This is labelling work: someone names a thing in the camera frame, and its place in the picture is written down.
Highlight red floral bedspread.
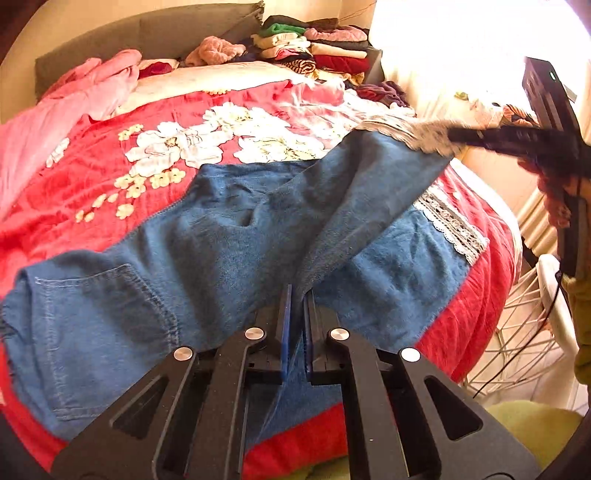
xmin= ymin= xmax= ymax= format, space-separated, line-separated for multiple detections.
xmin=0 ymin=78 xmax=522 ymax=480

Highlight pink blanket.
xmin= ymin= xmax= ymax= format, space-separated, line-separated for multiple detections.
xmin=0 ymin=48 xmax=144 ymax=217

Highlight dark red garment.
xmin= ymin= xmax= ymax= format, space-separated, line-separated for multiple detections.
xmin=139 ymin=61 xmax=174 ymax=79

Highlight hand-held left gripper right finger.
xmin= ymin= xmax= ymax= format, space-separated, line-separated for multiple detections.
xmin=302 ymin=288 xmax=550 ymax=480

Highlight cream bed sheet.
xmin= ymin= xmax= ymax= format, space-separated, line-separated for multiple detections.
xmin=113 ymin=62 xmax=324 ymax=116

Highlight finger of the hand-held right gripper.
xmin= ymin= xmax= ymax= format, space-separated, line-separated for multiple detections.
xmin=448 ymin=126 xmax=546 ymax=155

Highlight blue jeans with lace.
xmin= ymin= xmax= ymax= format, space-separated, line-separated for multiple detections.
xmin=0 ymin=117 xmax=490 ymax=441

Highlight grey headboard cushion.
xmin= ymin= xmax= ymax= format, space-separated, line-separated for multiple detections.
xmin=34 ymin=2 xmax=266 ymax=102

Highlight pink fluffy garment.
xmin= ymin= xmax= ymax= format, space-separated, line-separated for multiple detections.
xmin=185 ymin=36 xmax=247 ymax=68

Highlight green clothing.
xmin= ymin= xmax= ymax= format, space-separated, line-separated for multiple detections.
xmin=295 ymin=401 xmax=585 ymax=480

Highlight stack of folded clothes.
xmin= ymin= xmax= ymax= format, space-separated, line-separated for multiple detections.
xmin=252 ymin=16 xmax=384 ymax=79

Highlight patterned cloth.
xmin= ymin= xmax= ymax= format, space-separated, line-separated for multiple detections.
xmin=501 ymin=104 xmax=542 ymax=131

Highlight white electric fan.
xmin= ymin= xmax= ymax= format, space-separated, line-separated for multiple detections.
xmin=462 ymin=254 xmax=580 ymax=409

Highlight purple clothing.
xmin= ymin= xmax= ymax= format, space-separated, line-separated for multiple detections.
xmin=355 ymin=80 xmax=409 ymax=108

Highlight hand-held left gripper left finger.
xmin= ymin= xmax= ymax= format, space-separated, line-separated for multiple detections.
xmin=51 ymin=284 xmax=296 ymax=480

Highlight person's right hand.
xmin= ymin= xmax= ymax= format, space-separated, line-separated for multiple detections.
xmin=517 ymin=154 xmax=583 ymax=229

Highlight white curtain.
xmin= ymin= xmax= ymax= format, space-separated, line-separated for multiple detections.
xmin=369 ymin=0 xmax=536 ymax=125

